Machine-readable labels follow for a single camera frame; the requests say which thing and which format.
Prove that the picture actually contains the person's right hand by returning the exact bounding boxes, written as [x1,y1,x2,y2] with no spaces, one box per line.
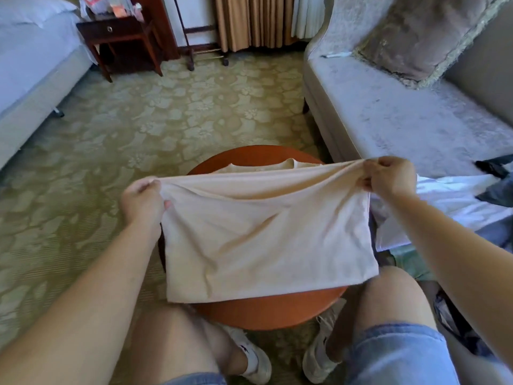
[358,156,419,204]

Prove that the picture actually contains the person's left hand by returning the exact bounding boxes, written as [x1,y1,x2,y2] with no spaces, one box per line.
[120,177,173,232]

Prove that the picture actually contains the pile of clothes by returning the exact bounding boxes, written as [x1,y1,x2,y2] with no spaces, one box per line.
[370,155,513,358]

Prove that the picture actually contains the plain beige T-shirt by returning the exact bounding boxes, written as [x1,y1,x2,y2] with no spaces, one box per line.
[156,158,380,304]

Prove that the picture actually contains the person's left forearm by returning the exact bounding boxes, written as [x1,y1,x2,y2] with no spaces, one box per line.
[0,220,165,385]

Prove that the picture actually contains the person's right forearm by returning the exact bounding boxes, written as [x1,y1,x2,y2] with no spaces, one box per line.
[385,192,513,374]

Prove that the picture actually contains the person's right leg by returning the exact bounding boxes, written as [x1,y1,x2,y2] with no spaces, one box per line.
[327,266,439,363]

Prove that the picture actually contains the grey velvet chaise sofa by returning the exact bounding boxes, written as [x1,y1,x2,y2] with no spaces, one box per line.
[302,0,513,178]

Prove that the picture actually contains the brown fringed cushion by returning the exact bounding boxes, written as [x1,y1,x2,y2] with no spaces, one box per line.
[356,0,513,88]

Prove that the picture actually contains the round wooden table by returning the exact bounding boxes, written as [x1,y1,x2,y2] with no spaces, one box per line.
[158,145,351,331]

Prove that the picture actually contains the black valet stand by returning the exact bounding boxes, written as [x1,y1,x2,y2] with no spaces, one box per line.
[172,0,230,71]

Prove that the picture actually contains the blue denim shorts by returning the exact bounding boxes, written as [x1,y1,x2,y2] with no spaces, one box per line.
[164,322,463,385]

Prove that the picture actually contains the white bed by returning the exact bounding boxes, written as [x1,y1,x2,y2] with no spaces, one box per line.
[0,0,94,169]

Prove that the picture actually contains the dark wooden nightstand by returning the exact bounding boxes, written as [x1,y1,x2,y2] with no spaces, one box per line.
[76,16,165,82]

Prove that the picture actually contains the white sheer curtain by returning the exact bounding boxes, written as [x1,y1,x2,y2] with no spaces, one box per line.
[290,0,328,41]

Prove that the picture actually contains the white sneaker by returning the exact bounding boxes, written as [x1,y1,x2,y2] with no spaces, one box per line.
[224,326,274,385]
[302,298,348,384]

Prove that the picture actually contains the plain white plastic bag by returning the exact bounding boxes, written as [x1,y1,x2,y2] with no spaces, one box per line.
[111,0,146,23]

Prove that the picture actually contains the white plastic bag red print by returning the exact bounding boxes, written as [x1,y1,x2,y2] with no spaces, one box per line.
[77,0,113,18]

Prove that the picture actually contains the beige curtain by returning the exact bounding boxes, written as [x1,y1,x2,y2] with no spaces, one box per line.
[212,0,298,53]

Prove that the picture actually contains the white pillow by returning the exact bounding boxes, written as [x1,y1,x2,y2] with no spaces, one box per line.
[0,0,78,29]

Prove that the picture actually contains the dark wooden wall panel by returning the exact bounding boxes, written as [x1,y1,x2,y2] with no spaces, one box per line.
[144,0,182,61]

